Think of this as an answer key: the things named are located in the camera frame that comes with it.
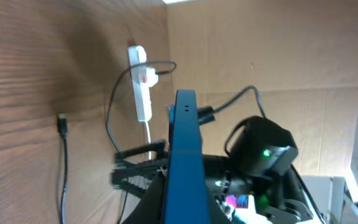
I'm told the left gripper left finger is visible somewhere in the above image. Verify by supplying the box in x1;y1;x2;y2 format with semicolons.
122;171;165;224

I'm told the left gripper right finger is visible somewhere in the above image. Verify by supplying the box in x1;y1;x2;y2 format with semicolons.
206;190;231;224

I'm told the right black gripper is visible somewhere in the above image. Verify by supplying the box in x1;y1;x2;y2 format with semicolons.
110;139;253;214

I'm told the blue Galaxy smartphone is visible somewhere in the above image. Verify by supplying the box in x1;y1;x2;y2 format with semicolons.
163;90;211;224

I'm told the black USB charging cable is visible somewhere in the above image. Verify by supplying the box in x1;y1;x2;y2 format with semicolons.
57;60;178;224

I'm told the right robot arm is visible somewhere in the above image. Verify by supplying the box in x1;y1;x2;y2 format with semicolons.
111;113;324;223

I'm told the white USB charger plug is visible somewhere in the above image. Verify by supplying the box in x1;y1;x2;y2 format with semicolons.
138;67;158;88

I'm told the white power strip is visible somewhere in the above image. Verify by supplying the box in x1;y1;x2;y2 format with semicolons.
128;45;152;122

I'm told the white power strip cord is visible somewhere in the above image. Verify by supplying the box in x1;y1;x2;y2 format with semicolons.
144;120;153;161

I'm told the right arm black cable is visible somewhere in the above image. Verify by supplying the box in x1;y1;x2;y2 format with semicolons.
211;85;326;224

